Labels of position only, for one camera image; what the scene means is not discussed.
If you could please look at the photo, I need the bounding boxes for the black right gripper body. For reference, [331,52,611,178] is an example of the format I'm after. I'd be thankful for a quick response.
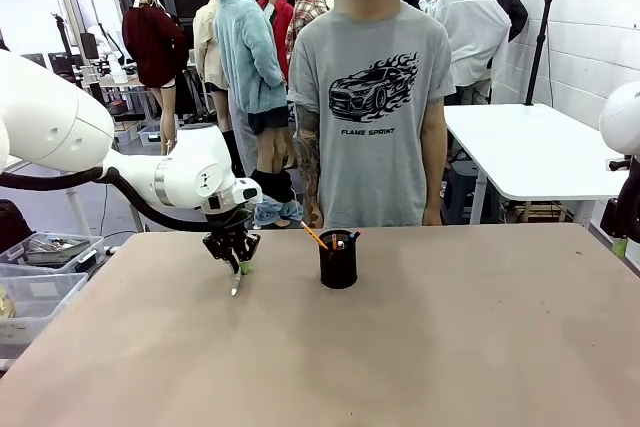
[599,181,640,244]

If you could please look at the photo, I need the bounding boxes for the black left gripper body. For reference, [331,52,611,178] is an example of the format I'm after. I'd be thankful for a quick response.
[201,206,262,262]

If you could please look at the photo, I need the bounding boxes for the yellow pencil red eraser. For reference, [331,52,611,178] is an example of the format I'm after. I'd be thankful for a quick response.
[299,220,330,251]

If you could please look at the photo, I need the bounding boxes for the tattooed right forearm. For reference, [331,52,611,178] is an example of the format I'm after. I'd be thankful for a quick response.
[293,102,325,211]

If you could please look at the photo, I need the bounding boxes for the person left forearm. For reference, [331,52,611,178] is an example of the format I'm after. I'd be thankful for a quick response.
[420,95,450,212]

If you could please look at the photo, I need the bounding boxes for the black mesh pen holder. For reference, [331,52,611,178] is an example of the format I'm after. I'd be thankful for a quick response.
[318,229,359,290]

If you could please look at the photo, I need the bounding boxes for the person right hand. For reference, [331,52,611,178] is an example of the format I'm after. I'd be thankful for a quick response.
[303,201,327,229]

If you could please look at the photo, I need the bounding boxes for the crumpled blue jeans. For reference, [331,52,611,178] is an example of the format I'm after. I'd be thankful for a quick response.
[253,195,305,229]

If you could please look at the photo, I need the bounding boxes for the white table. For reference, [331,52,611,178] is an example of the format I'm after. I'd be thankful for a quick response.
[441,102,632,229]

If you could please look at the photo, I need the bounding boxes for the mannequin in blue fleece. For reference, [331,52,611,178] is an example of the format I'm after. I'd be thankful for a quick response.
[212,0,297,229]

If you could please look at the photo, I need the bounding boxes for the clear plastic bin with parts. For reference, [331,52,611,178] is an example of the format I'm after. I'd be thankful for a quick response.
[0,232,107,279]

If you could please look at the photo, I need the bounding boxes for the person in grey t-shirt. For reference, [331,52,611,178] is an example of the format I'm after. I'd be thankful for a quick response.
[286,0,457,229]

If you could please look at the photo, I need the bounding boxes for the mannequin in beige shirt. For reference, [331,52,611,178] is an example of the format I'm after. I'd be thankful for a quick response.
[192,0,232,134]

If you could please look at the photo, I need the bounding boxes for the black tripod stand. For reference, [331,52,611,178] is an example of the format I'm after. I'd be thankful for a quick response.
[523,0,560,107]

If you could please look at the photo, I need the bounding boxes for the clear empty plastic bin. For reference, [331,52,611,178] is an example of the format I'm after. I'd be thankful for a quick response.
[0,270,90,349]

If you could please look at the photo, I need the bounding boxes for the mannequin in maroon sweater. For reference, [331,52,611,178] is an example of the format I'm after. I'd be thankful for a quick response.
[121,0,190,157]

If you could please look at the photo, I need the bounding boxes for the black bag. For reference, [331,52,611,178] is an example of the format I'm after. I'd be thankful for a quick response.
[0,198,35,254]

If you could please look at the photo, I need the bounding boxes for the mannequin in red jacket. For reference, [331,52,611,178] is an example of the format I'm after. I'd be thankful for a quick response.
[256,0,296,84]

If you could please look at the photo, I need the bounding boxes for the mannequin in white shirt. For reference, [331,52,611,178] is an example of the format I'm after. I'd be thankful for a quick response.
[430,0,513,107]

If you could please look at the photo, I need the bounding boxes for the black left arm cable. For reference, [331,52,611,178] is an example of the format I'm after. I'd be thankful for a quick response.
[0,166,214,234]

